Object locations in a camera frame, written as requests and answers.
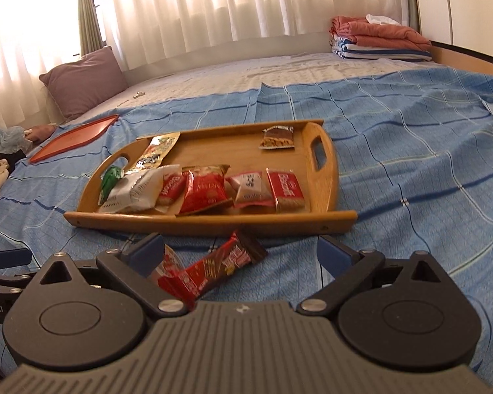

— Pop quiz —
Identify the brown red chocolate bar wrapper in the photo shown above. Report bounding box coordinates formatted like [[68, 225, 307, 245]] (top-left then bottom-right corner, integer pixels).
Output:
[[153, 230, 268, 309]]

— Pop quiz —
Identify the red Biscoff biscuit packet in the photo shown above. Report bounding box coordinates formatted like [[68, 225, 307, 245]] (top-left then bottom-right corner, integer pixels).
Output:
[[156, 173, 186, 207]]

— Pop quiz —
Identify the white barcode snack packet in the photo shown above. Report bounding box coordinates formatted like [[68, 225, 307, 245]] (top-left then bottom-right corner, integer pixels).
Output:
[[99, 164, 180, 213]]

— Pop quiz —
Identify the red crinkled snack bag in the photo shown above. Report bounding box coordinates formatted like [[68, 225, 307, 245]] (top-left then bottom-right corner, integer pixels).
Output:
[[177, 164, 233, 216]]

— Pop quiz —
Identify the green snack packet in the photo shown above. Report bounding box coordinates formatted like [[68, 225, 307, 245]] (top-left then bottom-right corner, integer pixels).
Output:
[[99, 165, 124, 206]]

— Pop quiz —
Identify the yellow snack packet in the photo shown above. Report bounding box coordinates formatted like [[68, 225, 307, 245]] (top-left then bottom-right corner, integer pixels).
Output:
[[124, 132, 180, 174]]

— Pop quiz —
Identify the sunflower seed snack packet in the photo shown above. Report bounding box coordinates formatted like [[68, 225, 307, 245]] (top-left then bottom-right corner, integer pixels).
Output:
[[259, 125, 294, 150]]

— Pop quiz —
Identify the wooden serving tray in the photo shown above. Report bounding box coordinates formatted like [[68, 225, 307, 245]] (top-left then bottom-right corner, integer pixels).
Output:
[[65, 120, 357, 237]]

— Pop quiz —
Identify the light blue crumpled cloth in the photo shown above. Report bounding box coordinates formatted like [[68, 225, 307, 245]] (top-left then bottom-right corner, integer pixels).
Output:
[[0, 125, 33, 155]]

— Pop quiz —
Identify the blue checked bed sheet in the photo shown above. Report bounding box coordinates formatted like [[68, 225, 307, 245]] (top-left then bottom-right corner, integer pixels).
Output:
[[0, 68, 493, 384]]

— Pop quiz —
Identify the red plastic tray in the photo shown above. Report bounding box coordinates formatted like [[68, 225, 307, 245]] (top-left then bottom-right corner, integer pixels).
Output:
[[29, 115, 119, 164]]

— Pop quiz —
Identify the purple pillow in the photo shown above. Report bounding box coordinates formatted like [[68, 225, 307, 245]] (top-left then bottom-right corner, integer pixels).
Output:
[[39, 46, 129, 121]]

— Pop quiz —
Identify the folded blue striped blanket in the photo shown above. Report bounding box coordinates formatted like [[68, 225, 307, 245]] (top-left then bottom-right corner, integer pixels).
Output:
[[331, 36, 432, 61]]

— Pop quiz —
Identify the green side curtain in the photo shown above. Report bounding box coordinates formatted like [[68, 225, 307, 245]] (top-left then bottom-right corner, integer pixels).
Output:
[[78, 0, 103, 56]]

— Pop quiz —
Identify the folded red blanket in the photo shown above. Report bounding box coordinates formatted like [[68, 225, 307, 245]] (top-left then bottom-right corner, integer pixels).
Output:
[[329, 16, 431, 51]]

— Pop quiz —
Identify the white folded cloth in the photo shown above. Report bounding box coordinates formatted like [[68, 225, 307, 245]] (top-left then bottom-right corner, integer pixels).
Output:
[[365, 13, 401, 26]]

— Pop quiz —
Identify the white sheer curtain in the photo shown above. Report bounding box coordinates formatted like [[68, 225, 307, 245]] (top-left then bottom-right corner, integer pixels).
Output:
[[0, 0, 412, 127]]

